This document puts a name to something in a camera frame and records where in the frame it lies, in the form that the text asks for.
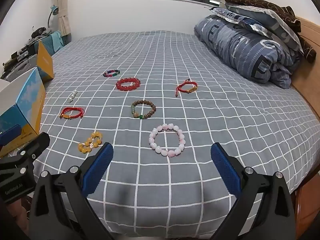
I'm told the teal cloth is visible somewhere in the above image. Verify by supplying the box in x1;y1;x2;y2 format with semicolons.
50;31;63;52

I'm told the grey checked bed sheet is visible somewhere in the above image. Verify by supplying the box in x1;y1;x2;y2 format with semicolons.
31;31;320;240

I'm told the brown wooden bead bracelet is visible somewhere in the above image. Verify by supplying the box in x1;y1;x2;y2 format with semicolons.
131;100;156;120

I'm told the brown patterned blanket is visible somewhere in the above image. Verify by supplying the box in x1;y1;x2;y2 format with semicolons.
225;0;317;63

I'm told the folded blue grey quilt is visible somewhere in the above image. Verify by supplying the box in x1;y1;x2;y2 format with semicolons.
194;14;295;89

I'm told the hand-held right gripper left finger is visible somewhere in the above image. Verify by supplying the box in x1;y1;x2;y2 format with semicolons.
29;142;114;240

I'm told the blue grey patterned pillow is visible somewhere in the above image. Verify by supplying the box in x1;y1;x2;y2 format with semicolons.
212;7;274;38

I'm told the yellow bead bracelet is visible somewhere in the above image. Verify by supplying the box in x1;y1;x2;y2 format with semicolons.
78;131;103;153

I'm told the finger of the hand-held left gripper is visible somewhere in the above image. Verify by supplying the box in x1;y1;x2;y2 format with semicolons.
0;124;19;146
17;132;51;164

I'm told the red bead bracelet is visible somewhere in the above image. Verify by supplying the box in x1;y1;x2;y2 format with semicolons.
116;78;141;91

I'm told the silver suitcase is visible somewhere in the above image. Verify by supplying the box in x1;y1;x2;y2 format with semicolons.
1;56;38;83

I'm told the pink bead bracelet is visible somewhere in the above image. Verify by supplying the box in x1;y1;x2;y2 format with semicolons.
149;124;186;157

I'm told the wooden bed frame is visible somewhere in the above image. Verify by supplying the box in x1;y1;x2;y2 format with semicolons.
289;16;320;233

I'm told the orange cardboard box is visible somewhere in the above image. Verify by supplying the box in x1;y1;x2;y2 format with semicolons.
37;41;55;81

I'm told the blue and yellow cardboard box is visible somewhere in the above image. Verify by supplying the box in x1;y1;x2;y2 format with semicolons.
0;67;47;157

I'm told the black bag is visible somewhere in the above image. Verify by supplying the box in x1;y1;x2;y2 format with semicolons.
30;26;54;40

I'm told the blue desk lamp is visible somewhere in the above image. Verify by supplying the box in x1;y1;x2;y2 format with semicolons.
47;4;59;29

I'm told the dark teal suitcase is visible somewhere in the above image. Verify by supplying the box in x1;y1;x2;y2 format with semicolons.
40;35;55;56

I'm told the red string bracelet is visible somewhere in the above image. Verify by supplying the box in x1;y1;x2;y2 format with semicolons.
175;79;198;97
59;107;85;119

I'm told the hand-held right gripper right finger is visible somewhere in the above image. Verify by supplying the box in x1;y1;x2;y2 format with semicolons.
210;142;297;240

